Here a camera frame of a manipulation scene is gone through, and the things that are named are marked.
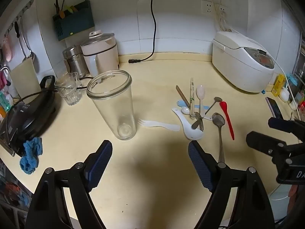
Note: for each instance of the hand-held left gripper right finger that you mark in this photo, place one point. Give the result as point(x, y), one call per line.
point(200, 164)

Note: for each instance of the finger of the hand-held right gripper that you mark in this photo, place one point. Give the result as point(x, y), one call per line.
point(286, 124)
point(264, 145)

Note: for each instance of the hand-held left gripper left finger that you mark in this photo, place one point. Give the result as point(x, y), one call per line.
point(101, 162)

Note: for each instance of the white ceramic soup spoon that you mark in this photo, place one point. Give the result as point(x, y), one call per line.
point(194, 133)

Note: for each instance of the metal fork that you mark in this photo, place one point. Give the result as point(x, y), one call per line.
point(202, 126)

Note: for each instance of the red plastic spoon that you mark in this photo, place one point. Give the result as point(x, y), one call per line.
point(227, 119)

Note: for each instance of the large metal spoon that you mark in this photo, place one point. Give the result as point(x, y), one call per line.
point(218, 121)

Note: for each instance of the tall clear glass cup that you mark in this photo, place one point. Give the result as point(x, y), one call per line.
point(112, 114)

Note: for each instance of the white plastic spork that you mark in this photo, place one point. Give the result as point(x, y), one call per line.
point(164, 126)

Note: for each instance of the small white spoon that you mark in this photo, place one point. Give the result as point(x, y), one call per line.
point(185, 110)

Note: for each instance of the chopsticks with green print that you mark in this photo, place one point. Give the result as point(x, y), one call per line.
point(192, 95)

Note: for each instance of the brown wooden chopsticks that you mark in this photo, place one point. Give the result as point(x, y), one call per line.
point(182, 95)

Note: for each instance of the pale pink spoon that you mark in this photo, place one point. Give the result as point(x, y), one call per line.
point(200, 91)

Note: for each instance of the smartphone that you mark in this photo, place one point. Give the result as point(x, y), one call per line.
point(275, 107)

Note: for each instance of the small white jar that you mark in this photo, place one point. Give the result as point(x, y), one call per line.
point(284, 95)

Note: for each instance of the yellow box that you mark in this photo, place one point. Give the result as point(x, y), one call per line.
point(278, 85)

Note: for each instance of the teal packet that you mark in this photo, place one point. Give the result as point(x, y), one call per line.
point(292, 83)

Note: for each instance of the blue cloth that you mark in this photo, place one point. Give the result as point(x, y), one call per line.
point(29, 157)

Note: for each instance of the large ribbed glass tumbler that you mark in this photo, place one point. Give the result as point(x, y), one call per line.
point(69, 93)

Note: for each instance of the white cutting board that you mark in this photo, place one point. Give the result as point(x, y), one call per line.
point(238, 62)

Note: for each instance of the black electric griddle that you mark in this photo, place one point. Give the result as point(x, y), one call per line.
point(28, 119)

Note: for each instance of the small glass tumbler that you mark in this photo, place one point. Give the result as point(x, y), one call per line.
point(76, 77)

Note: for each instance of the stainless steel canister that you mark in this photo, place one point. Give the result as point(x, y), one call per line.
point(73, 62)

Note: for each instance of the cream rice cooker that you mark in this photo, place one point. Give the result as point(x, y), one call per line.
point(104, 54)

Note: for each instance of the beige cutting board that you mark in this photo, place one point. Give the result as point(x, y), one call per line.
point(25, 78)

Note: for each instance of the hanging metal ladle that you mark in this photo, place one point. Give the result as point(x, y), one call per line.
point(31, 54)

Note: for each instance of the pink hanging utensil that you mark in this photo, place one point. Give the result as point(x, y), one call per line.
point(9, 50)

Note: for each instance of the white wall socket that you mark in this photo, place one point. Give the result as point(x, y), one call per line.
point(208, 7)
point(224, 11)

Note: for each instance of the teal wall utensil holder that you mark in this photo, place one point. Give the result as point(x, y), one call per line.
point(76, 21)

